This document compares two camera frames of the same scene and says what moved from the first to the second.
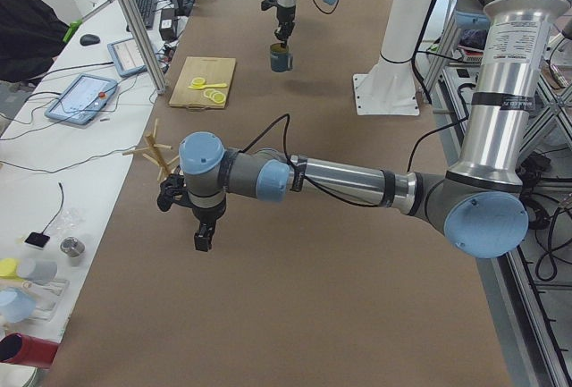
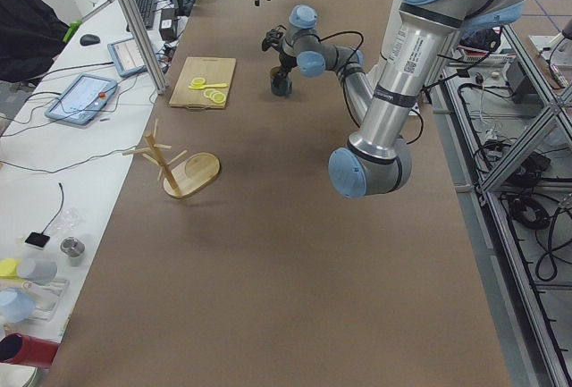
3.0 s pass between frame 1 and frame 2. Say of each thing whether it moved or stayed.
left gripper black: moved
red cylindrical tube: stayed
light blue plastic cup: stayed
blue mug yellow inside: moved
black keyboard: stayed
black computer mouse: stayed
